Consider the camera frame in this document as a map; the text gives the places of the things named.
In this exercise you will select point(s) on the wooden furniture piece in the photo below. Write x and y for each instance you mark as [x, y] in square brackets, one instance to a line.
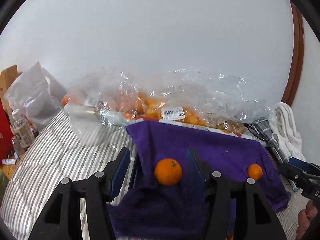
[7, 77]

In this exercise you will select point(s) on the white striped towel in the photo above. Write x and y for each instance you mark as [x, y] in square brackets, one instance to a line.
[284, 131]

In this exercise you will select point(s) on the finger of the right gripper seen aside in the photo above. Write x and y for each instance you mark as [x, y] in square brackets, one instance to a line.
[295, 170]

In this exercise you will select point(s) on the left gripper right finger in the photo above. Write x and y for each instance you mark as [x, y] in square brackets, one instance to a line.
[254, 218]

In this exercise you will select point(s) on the purple towel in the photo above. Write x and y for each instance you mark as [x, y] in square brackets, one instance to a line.
[154, 211]

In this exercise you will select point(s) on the clear plastic fruit bag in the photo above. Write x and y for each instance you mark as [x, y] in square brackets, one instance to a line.
[193, 97]

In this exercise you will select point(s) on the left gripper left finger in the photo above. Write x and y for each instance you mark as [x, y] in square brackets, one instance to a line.
[61, 217]

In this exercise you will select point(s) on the brown wooden door frame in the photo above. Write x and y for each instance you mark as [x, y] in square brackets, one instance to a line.
[297, 57]

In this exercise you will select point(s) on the red box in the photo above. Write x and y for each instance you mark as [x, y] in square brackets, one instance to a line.
[6, 146]

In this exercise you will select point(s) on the mandarin with green stem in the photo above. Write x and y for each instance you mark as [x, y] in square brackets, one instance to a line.
[168, 172]

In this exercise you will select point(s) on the striped bed cover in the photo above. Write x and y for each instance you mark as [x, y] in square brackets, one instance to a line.
[55, 154]

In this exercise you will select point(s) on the right hand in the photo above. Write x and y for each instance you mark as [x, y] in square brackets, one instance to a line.
[304, 218]

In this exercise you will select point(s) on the grey checked cloth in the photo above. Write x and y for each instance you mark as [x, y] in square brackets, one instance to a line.
[261, 129]

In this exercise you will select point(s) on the large orange mandarin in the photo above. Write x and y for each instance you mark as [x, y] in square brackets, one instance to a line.
[255, 172]

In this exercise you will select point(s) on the small plastic bottle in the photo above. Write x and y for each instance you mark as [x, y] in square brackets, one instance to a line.
[22, 129]

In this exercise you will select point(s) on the grey plastic bag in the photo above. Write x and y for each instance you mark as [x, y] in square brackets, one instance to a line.
[37, 95]

